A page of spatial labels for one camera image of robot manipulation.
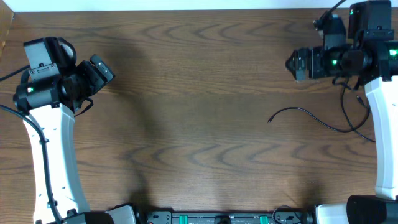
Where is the black usb cable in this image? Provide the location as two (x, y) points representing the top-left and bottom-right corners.
(267, 95), (371, 134)

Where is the long black cable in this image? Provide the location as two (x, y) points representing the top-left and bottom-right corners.
(339, 83), (376, 144)

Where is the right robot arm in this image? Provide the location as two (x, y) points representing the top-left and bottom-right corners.
(285, 1), (397, 223)

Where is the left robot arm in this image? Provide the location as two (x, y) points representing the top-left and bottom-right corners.
(13, 37), (138, 223)

